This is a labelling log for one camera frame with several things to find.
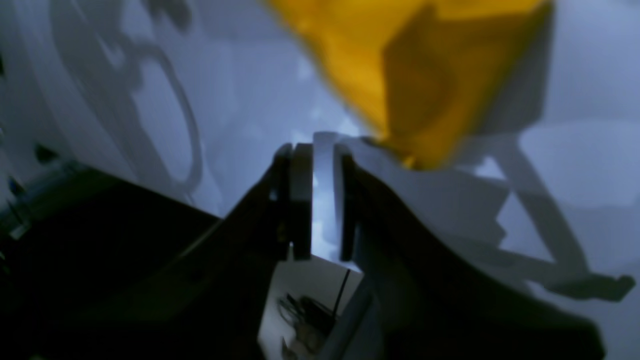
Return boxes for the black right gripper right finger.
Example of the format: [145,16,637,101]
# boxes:
[333,143,606,360]

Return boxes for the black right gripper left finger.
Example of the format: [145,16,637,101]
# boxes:
[38,143,314,360]

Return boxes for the yellow T-shirt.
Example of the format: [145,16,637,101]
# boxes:
[268,0,554,171]

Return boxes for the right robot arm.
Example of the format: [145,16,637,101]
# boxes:
[1,144,606,360]

